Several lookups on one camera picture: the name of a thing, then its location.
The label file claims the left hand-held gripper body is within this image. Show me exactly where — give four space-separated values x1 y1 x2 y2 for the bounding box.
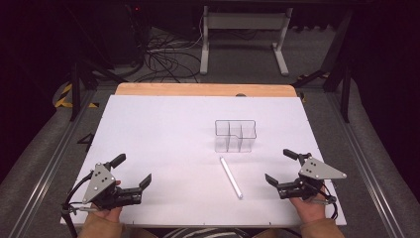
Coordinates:
81 161 144 211

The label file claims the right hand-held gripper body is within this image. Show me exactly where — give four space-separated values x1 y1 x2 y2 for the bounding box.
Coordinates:
276 152 348 204

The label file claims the clear plastic organizer box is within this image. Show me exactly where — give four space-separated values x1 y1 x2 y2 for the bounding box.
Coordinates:
214 119 258 154

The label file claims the person's left hand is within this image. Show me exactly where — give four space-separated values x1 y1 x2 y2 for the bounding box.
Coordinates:
93 179 123 223

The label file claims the person's right hand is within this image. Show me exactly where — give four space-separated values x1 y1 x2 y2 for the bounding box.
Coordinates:
289 184 329 224

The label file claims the white board sheet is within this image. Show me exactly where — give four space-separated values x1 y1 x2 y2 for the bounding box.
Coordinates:
59 94 348 228

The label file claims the person's striped clothing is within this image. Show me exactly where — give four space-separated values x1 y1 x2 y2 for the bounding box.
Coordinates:
160 227 253 238

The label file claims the black metal stand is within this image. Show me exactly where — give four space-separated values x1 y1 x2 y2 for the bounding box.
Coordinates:
291 9 355 124
68 59 129 122

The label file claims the yellow black hazard tape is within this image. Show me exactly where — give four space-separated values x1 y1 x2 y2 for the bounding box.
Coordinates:
53 82 100 109

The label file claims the black equipment case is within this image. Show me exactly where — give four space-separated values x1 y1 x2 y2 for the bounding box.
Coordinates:
98 0 151 68

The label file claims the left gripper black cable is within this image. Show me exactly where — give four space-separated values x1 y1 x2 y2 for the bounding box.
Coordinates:
60 170 100 238

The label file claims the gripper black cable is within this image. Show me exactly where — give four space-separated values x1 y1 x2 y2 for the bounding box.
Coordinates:
60 170 100 238
316 182 340 221

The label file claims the small black bracket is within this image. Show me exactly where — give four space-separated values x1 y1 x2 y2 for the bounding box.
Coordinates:
76 132 95 153

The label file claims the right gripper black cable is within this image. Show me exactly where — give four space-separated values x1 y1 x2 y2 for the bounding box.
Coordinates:
316 182 340 221

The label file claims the aluminium floor rail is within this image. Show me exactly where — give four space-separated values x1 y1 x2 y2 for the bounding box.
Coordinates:
8 88 97 238
325 90 408 238

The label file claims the tangle of black cables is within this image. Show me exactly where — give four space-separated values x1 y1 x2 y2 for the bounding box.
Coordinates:
133 19 204 84

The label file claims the white metal desk frame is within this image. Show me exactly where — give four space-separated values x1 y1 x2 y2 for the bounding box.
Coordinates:
199 5 294 77

